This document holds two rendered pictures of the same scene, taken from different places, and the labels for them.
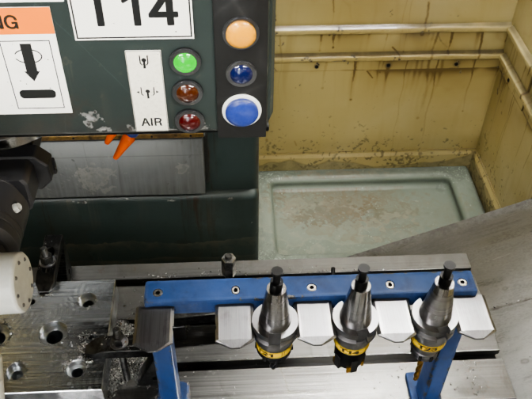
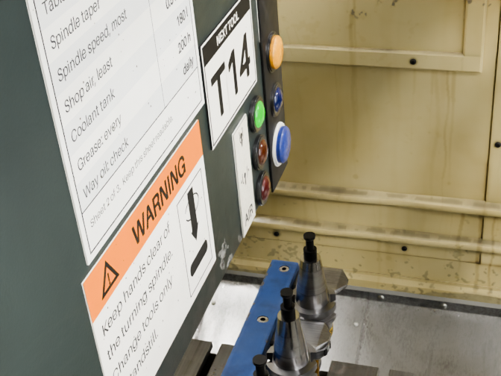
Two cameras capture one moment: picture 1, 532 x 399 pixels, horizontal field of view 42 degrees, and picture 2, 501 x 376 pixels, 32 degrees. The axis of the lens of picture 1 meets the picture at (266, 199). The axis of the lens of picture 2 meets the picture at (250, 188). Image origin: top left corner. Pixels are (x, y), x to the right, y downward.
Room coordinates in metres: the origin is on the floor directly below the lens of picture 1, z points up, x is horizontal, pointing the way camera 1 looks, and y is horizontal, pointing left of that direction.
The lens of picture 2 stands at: (0.30, 0.58, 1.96)
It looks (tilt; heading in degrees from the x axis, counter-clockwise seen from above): 33 degrees down; 294
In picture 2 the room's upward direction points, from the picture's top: 5 degrees counter-clockwise
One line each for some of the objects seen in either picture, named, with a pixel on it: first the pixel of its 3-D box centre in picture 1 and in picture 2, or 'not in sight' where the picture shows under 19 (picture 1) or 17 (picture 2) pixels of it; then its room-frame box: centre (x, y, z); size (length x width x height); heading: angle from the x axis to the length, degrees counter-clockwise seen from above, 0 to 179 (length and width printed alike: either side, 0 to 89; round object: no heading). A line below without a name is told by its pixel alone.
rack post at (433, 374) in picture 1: (441, 351); not in sight; (0.64, -0.29, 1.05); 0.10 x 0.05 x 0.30; 4
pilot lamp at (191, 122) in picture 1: (189, 121); (264, 188); (0.51, 0.07, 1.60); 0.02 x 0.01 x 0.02; 94
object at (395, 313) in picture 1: (394, 321); (303, 334); (0.58, -0.18, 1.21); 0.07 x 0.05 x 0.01; 4
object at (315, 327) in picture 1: (314, 324); not in sight; (0.57, -0.07, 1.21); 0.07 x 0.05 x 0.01; 4
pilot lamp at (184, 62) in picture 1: (184, 62); (257, 114); (0.51, 0.07, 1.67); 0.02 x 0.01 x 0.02; 94
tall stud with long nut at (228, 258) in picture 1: (229, 277); not in sight; (0.85, 0.07, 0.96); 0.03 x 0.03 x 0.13
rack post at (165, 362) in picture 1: (165, 362); not in sight; (0.61, 0.15, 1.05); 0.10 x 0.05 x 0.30; 4
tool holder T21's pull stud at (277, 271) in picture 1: (276, 279); (260, 371); (0.57, -0.02, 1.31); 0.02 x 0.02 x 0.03
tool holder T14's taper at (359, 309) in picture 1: (358, 301); (289, 336); (0.57, -0.13, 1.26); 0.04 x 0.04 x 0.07
